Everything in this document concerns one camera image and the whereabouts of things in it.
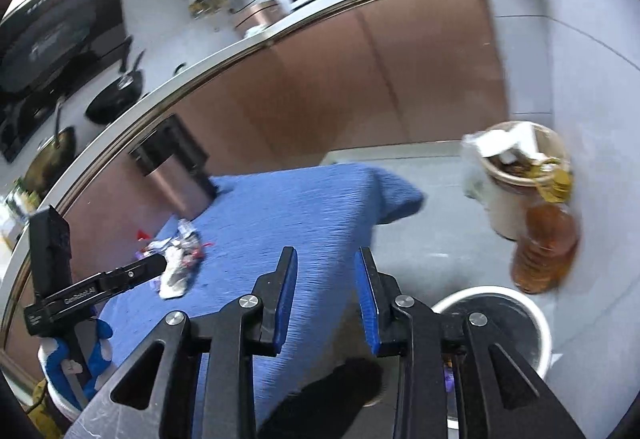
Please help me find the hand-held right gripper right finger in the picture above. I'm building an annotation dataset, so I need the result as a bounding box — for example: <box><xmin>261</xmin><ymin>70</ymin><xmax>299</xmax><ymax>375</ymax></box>
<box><xmin>354</xmin><ymin>246</ymin><xmax>586</xmax><ymax>439</ymax></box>

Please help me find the brown kitchen cabinet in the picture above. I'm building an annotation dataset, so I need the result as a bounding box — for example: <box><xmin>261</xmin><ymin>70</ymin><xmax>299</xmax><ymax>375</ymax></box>
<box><xmin>0</xmin><ymin>0</ymin><xmax>508</xmax><ymax>370</ymax></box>

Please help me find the black frying pan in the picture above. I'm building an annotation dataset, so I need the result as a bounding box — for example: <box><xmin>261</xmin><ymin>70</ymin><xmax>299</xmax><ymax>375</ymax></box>
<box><xmin>85</xmin><ymin>51</ymin><xmax>146</xmax><ymax>124</ymax></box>

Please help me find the amber oil bottle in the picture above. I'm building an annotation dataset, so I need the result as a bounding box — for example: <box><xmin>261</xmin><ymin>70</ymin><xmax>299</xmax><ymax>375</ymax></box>
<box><xmin>510</xmin><ymin>159</ymin><xmax>581</xmax><ymax>295</ymax></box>

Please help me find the blue textured cloth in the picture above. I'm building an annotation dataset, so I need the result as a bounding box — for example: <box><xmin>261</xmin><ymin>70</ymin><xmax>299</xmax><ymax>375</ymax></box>
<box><xmin>92</xmin><ymin>163</ymin><xmax>426</xmax><ymax>439</ymax></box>

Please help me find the person's left hand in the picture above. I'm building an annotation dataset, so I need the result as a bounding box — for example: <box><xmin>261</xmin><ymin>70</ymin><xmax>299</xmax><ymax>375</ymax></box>
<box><xmin>40</xmin><ymin>319</ymin><xmax>113</xmax><ymax>412</ymax></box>

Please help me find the row of seasoning jars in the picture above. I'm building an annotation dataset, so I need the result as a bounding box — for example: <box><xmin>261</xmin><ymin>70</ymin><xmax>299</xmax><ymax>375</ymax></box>
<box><xmin>190</xmin><ymin>0</ymin><xmax>236</xmax><ymax>17</ymax></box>

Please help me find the black gas stove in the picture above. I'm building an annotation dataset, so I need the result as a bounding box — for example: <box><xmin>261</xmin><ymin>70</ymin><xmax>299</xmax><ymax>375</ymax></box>
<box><xmin>0</xmin><ymin>89</ymin><xmax>66</xmax><ymax>162</ymax></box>

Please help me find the copper canister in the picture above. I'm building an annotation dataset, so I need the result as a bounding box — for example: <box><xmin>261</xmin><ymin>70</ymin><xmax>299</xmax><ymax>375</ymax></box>
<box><xmin>232</xmin><ymin>0</ymin><xmax>281</xmax><ymax>37</ymax></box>

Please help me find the clear plastic wrapper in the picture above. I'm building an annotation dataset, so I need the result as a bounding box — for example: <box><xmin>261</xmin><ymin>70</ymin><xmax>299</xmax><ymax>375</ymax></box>
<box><xmin>172</xmin><ymin>219</ymin><xmax>201</xmax><ymax>252</ymax></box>

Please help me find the white wastebasket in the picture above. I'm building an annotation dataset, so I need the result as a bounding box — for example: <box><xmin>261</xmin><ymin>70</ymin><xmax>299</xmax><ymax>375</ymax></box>
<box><xmin>431</xmin><ymin>286</ymin><xmax>553</xmax><ymax>432</ymax></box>

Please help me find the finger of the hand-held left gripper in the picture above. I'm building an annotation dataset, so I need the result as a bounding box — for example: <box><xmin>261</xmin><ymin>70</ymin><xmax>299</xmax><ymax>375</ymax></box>
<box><xmin>99</xmin><ymin>254</ymin><xmax>167</xmax><ymax>295</ymax></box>

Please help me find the beige bucket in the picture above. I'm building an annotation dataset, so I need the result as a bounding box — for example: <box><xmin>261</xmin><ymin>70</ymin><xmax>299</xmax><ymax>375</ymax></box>
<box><xmin>480</xmin><ymin>121</ymin><xmax>573</xmax><ymax>240</ymax></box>

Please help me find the dark wok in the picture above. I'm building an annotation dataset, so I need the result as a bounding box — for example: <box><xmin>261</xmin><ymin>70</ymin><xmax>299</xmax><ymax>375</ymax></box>
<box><xmin>22</xmin><ymin>99</ymin><xmax>78</xmax><ymax>192</ymax></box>

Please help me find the white tissue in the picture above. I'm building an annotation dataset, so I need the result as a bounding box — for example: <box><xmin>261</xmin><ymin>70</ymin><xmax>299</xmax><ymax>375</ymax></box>
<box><xmin>157</xmin><ymin>246</ymin><xmax>201</xmax><ymax>300</ymax></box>

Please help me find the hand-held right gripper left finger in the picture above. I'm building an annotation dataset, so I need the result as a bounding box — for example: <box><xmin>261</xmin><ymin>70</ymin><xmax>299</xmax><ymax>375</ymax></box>
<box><xmin>80</xmin><ymin>246</ymin><xmax>299</xmax><ymax>439</ymax></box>

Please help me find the clear plastic bag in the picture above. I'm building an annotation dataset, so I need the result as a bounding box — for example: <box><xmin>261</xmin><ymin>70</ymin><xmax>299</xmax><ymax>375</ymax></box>
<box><xmin>460</xmin><ymin>133</ymin><xmax>493</xmax><ymax>204</ymax></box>

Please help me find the black range hood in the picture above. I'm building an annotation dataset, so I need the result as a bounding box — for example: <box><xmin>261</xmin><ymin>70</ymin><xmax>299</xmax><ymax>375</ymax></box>
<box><xmin>0</xmin><ymin>0</ymin><xmax>126</xmax><ymax>94</ymax></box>

